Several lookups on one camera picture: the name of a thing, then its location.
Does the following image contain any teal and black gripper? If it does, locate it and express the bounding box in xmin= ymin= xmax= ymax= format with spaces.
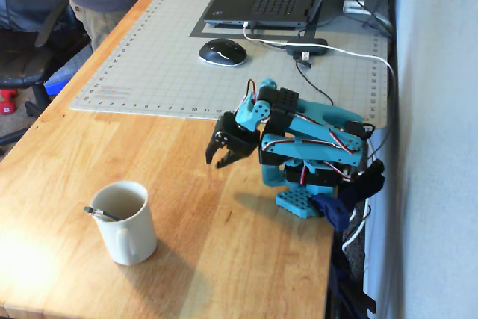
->
xmin=205 ymin=111 xmax=261 ymax=169

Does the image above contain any dark blue silver pen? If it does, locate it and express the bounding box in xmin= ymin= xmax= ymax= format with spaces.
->
xmin=84 ymin=205 xmax=122 ymax=222

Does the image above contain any white ceramic mug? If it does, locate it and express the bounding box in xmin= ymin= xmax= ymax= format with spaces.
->
xmin=90 ymin=180 xmax=158 ymax=267

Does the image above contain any grey gridded cutting mat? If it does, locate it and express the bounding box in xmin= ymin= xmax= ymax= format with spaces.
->
xmin=69 ymin=0 xmax=390 ymax=130

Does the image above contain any black computer mouse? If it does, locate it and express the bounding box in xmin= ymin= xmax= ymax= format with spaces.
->
xmin=197 ymin=37 xmax=249 ymax=68

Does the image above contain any navy blue table clamp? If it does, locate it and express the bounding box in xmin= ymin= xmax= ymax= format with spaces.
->
xmin=311 ymin=159 xmax=386 ymax=232

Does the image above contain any black usb hub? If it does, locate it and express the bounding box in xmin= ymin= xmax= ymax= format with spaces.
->
xmin=285 ymin=37 xmax=329 ymax=57

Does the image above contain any black office chair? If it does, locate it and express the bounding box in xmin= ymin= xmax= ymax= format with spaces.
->
xmin=0 ymin=0 xmax=93 ymax=148

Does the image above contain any red dumbbell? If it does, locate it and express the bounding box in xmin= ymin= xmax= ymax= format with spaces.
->
xmin=0 ymin=89 xmax=19 ymax=116

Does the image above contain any black cable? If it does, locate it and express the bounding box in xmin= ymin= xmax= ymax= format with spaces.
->
xmin=294 ymin=58 xmax=336 ymax=107

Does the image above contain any white usb cable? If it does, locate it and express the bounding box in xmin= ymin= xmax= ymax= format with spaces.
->
xmin=242 ymin=21 xmax=397 ymax=255

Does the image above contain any blue cable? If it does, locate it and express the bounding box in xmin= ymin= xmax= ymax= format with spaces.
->
xmin=329 ymin=257 xmax=358 ymax=319

